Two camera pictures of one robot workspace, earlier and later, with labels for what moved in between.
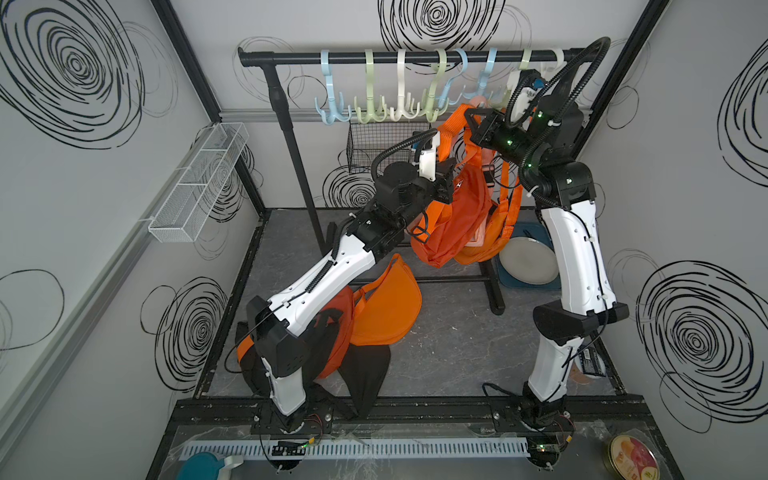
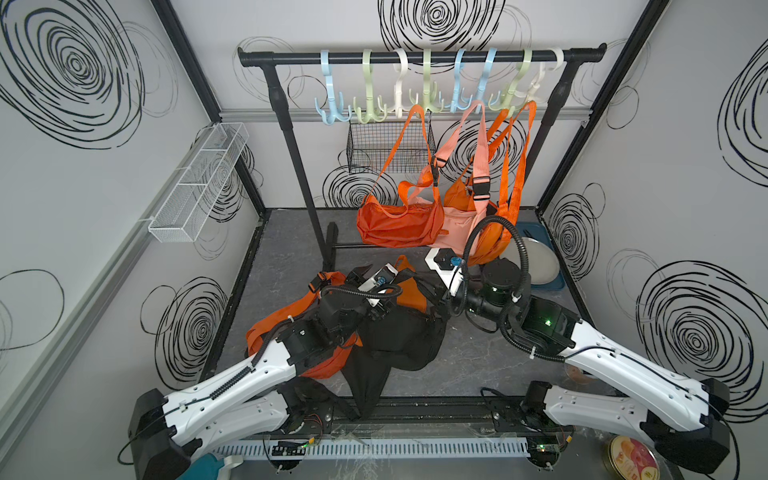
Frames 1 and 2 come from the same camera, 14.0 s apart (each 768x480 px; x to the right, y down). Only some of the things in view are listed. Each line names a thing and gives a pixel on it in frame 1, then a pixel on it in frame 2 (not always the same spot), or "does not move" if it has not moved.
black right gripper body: [507, 142] → [460, 301]
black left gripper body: [433, 192] → [377, 310]
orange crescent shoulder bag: [500, 225] → [460, 197]
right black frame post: [645, 26] does not move
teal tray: [537, 232] does not move
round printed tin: [631, 459] does not move
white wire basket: [178, 219] does not move
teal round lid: [200, 466] does not move
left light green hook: [379, 113] does not move
